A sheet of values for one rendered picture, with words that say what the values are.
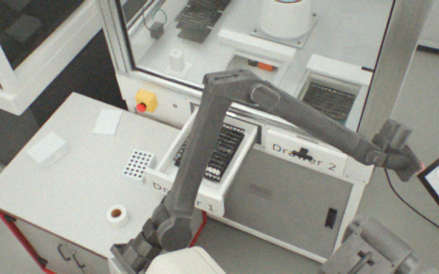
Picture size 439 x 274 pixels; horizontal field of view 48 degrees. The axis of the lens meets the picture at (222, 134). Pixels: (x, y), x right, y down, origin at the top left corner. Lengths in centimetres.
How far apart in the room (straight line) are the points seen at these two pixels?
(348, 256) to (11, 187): 148
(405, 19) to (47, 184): 135
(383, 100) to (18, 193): 131
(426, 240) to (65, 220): 174
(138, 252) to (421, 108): 236
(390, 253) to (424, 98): 257
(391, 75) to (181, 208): 68
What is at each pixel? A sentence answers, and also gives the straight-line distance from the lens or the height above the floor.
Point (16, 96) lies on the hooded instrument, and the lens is 211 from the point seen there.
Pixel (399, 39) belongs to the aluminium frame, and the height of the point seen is 145.
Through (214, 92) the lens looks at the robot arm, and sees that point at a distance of 104.
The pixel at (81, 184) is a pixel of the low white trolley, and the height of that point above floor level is 76.
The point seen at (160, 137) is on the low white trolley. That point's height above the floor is 76.
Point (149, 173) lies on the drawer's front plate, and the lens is 169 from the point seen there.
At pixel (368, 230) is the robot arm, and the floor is 163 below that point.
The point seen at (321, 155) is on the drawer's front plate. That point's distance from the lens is 175.
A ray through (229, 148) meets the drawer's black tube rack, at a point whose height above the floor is 87.
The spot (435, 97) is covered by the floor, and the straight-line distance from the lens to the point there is 333.
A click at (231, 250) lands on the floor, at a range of 254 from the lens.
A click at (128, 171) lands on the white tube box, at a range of 186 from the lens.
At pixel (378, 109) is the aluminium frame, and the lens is 153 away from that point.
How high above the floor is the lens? 230
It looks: 52 degrees down
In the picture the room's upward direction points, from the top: 3 degrees counter-clockwise
